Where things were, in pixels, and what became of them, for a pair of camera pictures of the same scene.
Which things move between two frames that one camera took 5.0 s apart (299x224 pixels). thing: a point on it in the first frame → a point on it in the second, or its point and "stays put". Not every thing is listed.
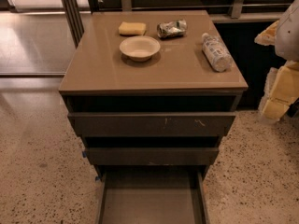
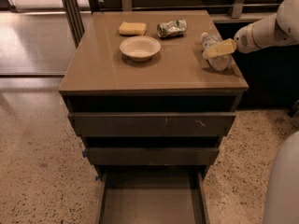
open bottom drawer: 152,194 stays put
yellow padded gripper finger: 281,91 → 247,39
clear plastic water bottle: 216,53 stays put
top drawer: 151,124 stays put
